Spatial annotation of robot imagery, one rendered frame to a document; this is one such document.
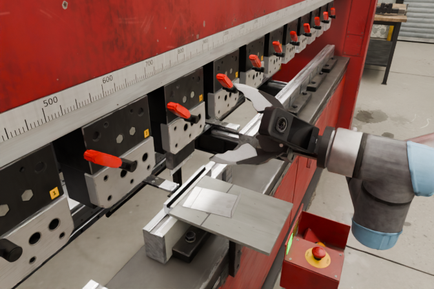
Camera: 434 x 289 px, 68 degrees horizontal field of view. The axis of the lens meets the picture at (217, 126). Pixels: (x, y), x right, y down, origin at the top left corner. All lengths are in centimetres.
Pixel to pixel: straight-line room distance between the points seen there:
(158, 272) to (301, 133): 53
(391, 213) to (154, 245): 54
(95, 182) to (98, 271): 156
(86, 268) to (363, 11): 253
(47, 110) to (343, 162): 43
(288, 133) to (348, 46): 233
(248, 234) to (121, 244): 149
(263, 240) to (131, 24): 52
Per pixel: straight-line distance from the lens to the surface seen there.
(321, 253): 104
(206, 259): 89
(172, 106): 62
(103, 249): 220
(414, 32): 828
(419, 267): 232
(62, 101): 48
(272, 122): 47
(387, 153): 53
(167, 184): 92
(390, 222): 59
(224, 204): 85
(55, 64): 47
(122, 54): 54
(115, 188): 60
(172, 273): 87
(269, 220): 82
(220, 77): 78
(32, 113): 46
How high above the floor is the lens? 156
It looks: 27 degrees down
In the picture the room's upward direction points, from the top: straight up
